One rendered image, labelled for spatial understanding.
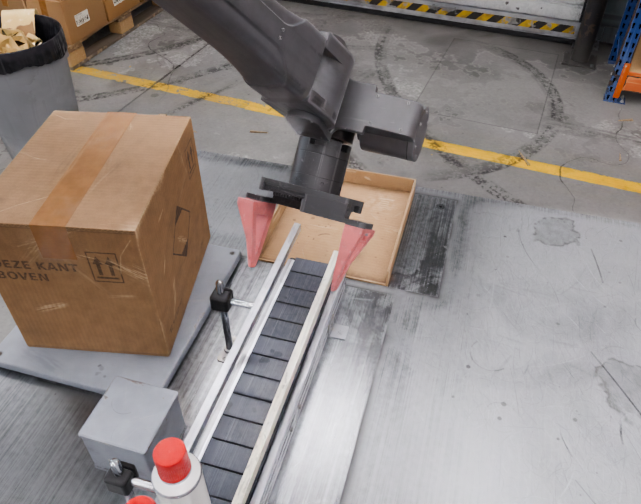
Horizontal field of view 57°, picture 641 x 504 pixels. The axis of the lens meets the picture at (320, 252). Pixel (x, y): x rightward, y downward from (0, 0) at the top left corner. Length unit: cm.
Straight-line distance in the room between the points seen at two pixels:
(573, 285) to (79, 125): 92
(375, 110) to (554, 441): 59
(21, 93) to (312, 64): 239
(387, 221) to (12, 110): 202
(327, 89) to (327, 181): 11
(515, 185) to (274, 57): 246
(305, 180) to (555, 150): 267
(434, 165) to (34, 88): 181
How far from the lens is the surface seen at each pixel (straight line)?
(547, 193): 290
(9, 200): 94
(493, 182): 290
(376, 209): 128
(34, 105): 290
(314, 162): 62
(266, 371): 93
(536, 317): 113
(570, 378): 106
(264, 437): 83
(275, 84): 52
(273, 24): 50
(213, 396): 81
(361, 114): 60
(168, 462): 63
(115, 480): 77
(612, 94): 378
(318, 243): 119
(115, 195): 89
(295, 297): 103
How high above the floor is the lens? 163
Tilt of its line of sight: 42 degrees down
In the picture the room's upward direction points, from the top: straight up
